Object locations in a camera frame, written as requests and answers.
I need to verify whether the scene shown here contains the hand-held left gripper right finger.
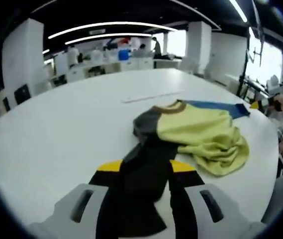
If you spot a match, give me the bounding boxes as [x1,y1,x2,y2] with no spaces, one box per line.
[168,160,266,239]

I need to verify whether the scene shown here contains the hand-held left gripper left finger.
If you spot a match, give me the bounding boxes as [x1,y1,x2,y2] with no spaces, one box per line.
[28,160,124,239]

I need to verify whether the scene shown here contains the yellow blue grey garment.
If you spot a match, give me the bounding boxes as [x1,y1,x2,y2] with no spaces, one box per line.
[96,99,252,237]

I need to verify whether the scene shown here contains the person's right hand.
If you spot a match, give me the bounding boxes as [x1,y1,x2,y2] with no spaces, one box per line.
[270,96,283,112]

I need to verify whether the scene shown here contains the black stand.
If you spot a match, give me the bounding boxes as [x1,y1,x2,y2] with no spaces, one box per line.
[237,14,267,98]

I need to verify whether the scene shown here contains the white square pillar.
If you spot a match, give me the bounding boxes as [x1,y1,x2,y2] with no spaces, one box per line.
[1,18,45,97]
[186,21,212,73]

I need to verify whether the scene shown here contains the straight ceiling light strip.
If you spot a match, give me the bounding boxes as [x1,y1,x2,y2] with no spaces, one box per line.
[228,0,248,23]

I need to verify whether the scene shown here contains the white flat strip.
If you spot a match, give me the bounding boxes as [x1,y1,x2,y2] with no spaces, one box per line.
[121,91,182,104]

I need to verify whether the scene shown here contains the black cabinet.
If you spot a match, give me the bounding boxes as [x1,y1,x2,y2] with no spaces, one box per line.
[13,84,30,104]

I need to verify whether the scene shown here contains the blue storage bin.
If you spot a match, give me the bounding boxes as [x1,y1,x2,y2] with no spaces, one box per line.
[118,49,132,61]

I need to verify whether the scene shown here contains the white counter cabinets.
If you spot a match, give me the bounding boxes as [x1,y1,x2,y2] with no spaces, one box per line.
[44,56,182,83]

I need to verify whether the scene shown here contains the long curved ceiling light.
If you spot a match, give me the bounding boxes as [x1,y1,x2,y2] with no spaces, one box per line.
[48,21,179,40]

